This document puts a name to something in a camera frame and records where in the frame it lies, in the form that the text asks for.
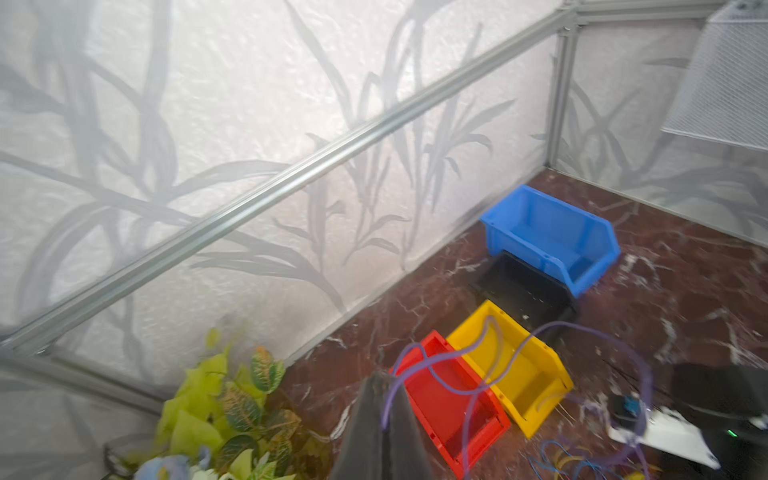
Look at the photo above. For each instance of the red plastic bin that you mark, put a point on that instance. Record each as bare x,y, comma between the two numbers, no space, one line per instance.
462,430

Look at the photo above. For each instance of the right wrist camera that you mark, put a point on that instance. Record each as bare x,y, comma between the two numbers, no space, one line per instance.
666,430

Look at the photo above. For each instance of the blue plastic bin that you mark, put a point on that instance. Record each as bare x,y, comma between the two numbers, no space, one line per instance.
569,244

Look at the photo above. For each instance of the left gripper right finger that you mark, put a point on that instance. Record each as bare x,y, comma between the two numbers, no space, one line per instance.
404,455

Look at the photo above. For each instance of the black plastic bin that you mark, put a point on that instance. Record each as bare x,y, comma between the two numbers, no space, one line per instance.
529,296

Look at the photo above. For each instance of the yellow plastic bin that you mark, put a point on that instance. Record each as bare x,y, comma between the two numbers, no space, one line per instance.
526,375

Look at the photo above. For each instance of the white wire mesh basket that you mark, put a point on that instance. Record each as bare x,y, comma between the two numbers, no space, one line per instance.
723,95

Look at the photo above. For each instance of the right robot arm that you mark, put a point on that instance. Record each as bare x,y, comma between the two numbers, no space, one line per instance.
728,404

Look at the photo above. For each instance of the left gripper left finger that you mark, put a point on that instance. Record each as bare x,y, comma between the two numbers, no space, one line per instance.
361,454

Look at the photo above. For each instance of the artificial plant in vase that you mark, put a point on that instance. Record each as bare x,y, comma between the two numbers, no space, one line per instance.
228,423

